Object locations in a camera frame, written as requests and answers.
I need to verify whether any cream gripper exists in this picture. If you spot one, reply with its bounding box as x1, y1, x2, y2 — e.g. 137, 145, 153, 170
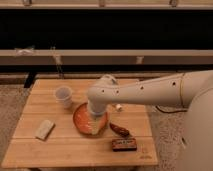
90, 116, 106, 135

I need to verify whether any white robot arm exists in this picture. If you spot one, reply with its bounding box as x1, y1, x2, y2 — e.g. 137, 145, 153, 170
87, 70, 213, 171

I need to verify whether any white sponge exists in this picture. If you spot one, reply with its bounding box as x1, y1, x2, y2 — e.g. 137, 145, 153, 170
35, 120, 55, 140

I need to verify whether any orange round plate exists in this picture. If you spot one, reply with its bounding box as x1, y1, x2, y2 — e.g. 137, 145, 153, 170
73, 103, 108, 135

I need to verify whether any clear plastic cup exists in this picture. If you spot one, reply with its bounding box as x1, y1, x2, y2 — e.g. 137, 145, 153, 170
54, 86, 73, 108

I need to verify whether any white tube bottle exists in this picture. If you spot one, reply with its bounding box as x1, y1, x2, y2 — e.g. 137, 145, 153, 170
102, 74, 122, 112

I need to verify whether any grey horizontal rail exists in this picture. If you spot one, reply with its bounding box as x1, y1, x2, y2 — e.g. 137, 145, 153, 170
0, 49, 213, 66

